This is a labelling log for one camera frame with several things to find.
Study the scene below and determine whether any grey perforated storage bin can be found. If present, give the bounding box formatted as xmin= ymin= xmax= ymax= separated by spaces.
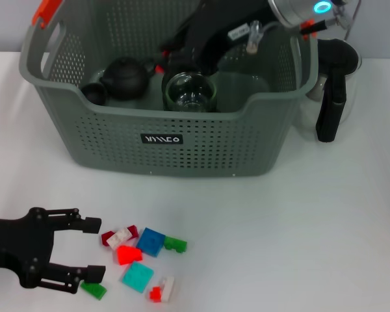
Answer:
xmin=18 ymin=0 xmax=319 ymax=179

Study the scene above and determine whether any dark right gripper cable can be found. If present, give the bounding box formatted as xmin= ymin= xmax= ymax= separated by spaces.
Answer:
xmin=311 ymin=0 xmax=360 ymax=38

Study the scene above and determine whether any glass pitcher with black handle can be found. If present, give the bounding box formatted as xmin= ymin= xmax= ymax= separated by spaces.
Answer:
xmin=300 ymin=38 xmax=363 ymax=144

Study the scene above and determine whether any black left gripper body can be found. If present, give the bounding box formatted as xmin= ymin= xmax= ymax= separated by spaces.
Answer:
xmin=0 ymin=208 xmax=55 ymax=289

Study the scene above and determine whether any green toy brick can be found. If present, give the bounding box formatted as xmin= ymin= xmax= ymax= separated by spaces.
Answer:
xmin=163 ymin=236 xmax=188 ymax=254

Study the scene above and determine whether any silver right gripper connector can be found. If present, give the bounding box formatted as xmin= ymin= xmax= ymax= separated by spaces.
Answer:
xmin=246 ymin=19 xmax=264 ymax=55

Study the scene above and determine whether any large red toy brick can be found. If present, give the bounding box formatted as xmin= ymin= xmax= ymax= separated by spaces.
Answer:
xmin=116 ymin=246 xmax=143 ymax=267

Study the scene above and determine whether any black ceramic teapot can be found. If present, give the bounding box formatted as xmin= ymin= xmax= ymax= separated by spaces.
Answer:
xmin=99 ymin=55 xmax=159 ymax=100

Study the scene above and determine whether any short white toy brick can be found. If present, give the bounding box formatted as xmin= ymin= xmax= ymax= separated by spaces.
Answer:
xmin=106 ymin=228 xmax=133 ymax=250

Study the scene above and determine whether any blue toy plate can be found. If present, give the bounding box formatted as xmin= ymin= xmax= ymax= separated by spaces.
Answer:
xmin=136 ymin=227 xmax=166 ymax=258

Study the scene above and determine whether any cyan toy plate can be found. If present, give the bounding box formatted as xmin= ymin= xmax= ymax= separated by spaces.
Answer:
xmin=122 ymin=261 xmax=155 ymax=293

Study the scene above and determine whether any small black ceramic teacup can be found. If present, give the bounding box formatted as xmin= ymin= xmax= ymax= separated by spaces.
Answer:
xmin=81 ymin=81 xmax=109 ymax=105

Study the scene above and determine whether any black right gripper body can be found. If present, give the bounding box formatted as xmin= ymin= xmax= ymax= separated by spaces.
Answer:
xmin=168 ymin=0 xmax=280 ymax=66

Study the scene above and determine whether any green flat toy plate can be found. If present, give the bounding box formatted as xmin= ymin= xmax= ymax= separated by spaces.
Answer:
xmin=80 ymin=281 xmax=107 ymax=300

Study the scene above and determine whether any dark red toy brick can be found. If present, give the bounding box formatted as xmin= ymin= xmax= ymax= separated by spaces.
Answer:
xmin=101 ymin=224 xmax=140 ymax=248

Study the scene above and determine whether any long white toy brick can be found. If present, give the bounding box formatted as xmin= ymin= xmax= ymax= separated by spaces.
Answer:
xmin=159 ymin=276 xmax=176 ymax=303

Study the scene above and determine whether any glass teacup with black sleeve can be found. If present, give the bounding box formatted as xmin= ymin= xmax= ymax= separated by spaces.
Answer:
xmin=161 ymin=71 xmax=218 ymax=114

